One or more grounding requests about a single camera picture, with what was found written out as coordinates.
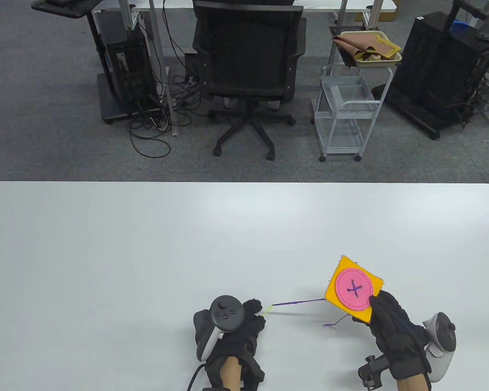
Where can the person's left hand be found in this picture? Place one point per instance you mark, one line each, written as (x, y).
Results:
(244, 338)

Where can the person's right hand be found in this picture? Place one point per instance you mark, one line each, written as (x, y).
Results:
(395, 330)

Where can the lime green plastic needle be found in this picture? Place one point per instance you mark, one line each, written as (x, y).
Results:
(267, 310)

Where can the pink felt button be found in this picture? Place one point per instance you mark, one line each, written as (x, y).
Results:
(344, 299)

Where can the purple thread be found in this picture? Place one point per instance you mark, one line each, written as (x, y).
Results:
(297, 302)

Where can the yellow felt square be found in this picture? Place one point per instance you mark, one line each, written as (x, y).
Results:
(334, 291)

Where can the person's right forearm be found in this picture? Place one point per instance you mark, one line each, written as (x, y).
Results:
(411, 385)

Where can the person's left forearm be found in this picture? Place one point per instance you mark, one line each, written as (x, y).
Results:
(231, 374)

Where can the grey left hand controller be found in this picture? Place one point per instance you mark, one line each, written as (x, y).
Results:
(226, 311)

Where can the grey hand controller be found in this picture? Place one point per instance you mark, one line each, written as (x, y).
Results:
(444, 338)
(226, 311)

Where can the grey right hand controller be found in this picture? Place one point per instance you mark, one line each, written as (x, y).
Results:
(444, 338)

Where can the black equipment cart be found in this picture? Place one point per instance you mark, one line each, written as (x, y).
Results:
(436, 65)

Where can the beige plastic tray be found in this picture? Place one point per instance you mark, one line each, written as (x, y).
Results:
(391, 60)

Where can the black office chair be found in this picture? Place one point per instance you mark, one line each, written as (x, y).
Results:
(248, 53)

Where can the brown cloth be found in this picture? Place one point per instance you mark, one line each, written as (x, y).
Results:
(358, 45)

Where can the black computer tower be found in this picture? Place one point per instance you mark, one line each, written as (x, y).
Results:
(128, 65)

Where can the cardboard box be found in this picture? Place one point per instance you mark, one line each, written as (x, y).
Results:
(385, 16)

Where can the white desk with aluminium legs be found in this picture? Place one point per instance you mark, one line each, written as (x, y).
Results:
(146, 5)

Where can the black side stand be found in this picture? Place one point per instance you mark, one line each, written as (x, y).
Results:
(65, 6)

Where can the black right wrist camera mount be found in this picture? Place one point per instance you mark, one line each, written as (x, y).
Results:
(371, 370)

